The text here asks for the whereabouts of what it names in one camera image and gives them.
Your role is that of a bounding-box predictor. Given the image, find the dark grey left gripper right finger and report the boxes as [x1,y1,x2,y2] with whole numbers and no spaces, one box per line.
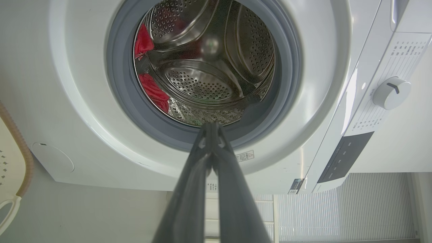
[212,123,272,243]

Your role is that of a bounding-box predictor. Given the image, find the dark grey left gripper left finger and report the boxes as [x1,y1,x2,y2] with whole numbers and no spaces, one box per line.
[152,123,213,243]

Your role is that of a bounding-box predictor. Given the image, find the red cloth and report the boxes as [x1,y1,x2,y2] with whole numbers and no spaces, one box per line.
[134,23,170,114]

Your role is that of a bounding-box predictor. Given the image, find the black washing machine control panel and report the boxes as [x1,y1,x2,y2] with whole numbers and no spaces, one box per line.
[317,132,375,184]

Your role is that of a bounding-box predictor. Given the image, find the stainless steel washing machine drum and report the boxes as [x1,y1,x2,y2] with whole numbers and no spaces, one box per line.
[133,0,276,127]

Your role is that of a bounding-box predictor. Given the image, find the beige perforated laundry basket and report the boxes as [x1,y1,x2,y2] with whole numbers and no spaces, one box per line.
[0,101,35,237]

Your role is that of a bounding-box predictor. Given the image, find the white shelf rack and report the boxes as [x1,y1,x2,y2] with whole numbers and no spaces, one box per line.
[205,192,280,243]

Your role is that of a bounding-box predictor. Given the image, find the white warning sticker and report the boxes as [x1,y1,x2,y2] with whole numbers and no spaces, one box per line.
[235,150,254,163]

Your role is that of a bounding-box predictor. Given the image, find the dark QR code label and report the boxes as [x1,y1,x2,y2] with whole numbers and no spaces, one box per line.
[288,178,304,195]

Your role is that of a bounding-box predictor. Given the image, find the white pleated window blind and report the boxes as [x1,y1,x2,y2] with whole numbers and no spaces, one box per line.
[253,172,417,243]

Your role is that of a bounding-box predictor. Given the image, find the round white filter cover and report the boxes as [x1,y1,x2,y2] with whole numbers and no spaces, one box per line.
[32,141,75,173]

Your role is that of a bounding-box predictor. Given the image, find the grey rubber door gasket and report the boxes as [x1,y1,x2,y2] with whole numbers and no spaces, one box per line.
[106,0,303,152]

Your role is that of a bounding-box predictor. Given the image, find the white front-load washing machine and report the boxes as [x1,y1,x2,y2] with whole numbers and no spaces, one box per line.
[0,0,432,195]

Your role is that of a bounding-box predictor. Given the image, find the white round control knob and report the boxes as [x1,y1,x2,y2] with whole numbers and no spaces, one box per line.
[373,77,412,110]

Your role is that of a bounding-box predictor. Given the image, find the white detergent drawer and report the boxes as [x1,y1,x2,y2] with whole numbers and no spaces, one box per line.
[389,0,432,33]

